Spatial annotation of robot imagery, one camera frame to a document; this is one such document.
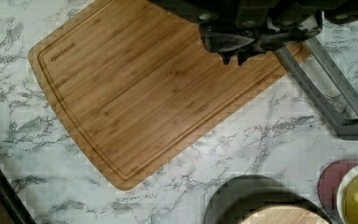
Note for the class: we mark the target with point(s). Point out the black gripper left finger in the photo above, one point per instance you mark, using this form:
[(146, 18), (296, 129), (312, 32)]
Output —
[(226, 45)]

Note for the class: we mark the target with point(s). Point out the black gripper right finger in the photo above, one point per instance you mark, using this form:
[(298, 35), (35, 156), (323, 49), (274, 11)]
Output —
[(271, 39)]

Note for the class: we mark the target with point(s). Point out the bamboo cutting board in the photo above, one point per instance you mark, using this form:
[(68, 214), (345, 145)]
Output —
[(133, 85)]

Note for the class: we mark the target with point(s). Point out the dark red round coaster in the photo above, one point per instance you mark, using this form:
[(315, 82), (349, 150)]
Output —
[(329, 182)]

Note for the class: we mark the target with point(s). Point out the black round plate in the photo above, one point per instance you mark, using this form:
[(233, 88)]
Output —
[(242, 195)]

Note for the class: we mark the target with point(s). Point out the round wooden coaster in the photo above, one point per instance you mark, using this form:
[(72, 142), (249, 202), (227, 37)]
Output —
[(283, 214)]

